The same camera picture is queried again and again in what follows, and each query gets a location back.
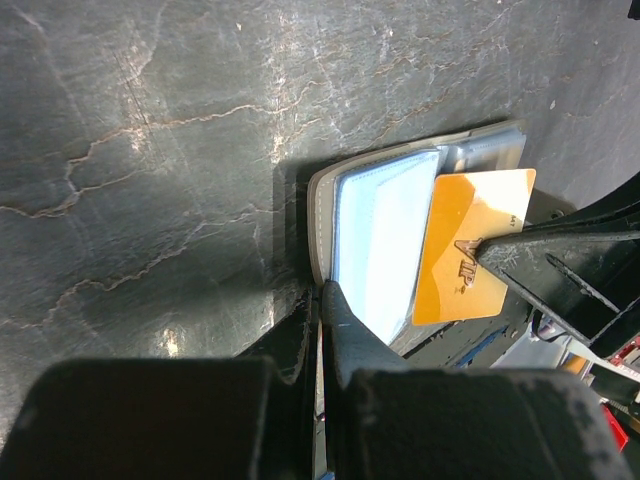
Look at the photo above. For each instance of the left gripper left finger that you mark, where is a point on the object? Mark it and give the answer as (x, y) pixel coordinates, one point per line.
(251, 416)

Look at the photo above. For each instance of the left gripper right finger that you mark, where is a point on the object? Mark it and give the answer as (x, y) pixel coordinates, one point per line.
(388, 420)

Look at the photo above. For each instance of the grey card holder wallet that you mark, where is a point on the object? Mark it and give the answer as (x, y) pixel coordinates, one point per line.
(367, 216)

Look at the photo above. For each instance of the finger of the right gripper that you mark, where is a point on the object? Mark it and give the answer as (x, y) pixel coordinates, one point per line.
(581, 270)

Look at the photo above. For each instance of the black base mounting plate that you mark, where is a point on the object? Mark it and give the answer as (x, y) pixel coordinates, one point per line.
(472, 343)

